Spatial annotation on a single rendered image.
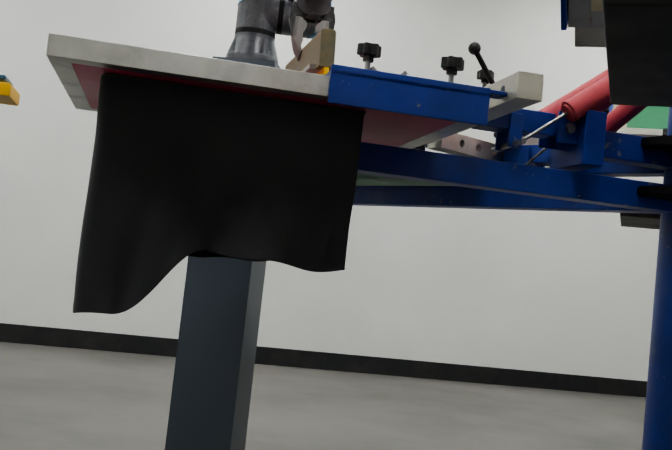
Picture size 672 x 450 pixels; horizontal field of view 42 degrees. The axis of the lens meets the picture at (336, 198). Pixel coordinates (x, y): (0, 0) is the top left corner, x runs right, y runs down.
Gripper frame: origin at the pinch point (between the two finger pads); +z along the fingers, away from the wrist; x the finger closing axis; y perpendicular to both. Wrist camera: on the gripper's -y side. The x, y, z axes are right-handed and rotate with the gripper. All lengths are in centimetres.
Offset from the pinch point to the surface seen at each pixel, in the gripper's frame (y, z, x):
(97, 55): -29, 13, 40
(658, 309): 0, 45, -86
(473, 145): 42, 7, -54
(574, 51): 380, -123, -243
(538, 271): 379, 32, -231
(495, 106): -24.1, 10.0, -33.5
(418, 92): -30.5, 11.0, -16.2
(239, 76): -29.3, 12.7, 16.0
